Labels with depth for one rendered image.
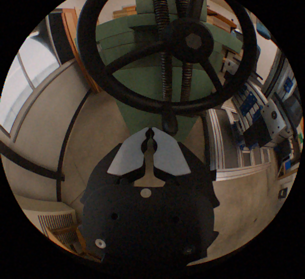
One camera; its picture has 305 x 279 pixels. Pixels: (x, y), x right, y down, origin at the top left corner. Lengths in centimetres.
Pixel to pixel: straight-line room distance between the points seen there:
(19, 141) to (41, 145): 33
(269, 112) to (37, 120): 175
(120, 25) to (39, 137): 125
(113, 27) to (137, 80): 21
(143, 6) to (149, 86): 28
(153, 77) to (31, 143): 130
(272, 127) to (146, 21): 51
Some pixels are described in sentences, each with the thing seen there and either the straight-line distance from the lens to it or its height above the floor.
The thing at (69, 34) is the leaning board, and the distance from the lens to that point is 191.
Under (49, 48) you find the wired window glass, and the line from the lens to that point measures 180.
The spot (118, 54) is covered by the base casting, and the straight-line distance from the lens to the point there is 32.
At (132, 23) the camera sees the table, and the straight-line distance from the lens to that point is 21.
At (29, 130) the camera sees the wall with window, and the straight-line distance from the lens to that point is 128.
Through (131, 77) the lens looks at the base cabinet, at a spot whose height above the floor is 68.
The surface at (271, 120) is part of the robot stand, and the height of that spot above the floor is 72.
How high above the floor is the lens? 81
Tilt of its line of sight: 58 degrees down
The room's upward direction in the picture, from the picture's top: 6 degrees counter-clockwise
